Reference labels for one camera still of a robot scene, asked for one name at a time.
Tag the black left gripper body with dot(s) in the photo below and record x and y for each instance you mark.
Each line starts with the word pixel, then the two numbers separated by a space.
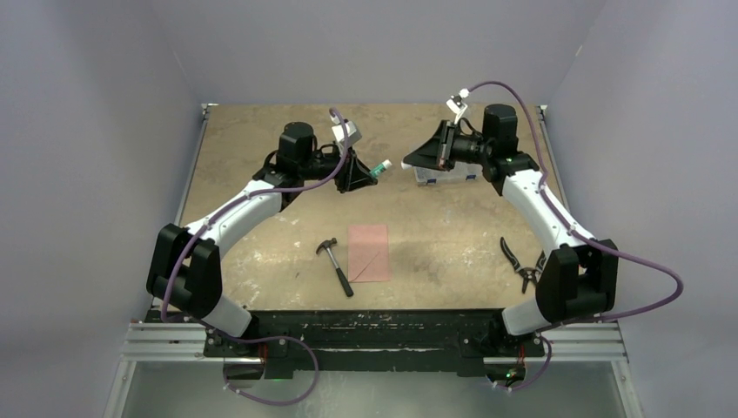
pixel 322 165

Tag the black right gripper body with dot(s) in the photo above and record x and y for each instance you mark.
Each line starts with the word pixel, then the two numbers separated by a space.
pixel 470 149

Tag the white green glue stick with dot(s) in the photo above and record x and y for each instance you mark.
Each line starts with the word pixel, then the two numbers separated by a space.
pixel 380 168

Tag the black handled hammer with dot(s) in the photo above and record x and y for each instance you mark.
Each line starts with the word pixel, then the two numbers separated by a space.
pixel 326 246

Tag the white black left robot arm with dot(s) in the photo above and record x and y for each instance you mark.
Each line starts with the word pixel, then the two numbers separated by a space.
pixel 185 270

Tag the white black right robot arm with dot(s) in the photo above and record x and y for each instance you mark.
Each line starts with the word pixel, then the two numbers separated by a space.
pixel 579 277

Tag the clear plastic screw organizer box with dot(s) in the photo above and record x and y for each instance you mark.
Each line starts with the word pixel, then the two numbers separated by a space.
pixel 462 172

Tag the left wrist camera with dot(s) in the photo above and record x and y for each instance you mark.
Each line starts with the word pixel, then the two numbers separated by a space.
pixel 346 133

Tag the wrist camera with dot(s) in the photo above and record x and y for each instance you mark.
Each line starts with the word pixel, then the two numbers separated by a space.
pixel 457 104
pixel 346 133

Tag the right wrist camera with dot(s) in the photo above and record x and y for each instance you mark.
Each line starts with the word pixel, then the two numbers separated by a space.
pixel 457 104

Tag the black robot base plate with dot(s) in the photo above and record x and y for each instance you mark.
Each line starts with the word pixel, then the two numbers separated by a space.
pixel 426 341

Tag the aluminium frame rail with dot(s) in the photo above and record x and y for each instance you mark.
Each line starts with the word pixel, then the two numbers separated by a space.
pixel 422 248

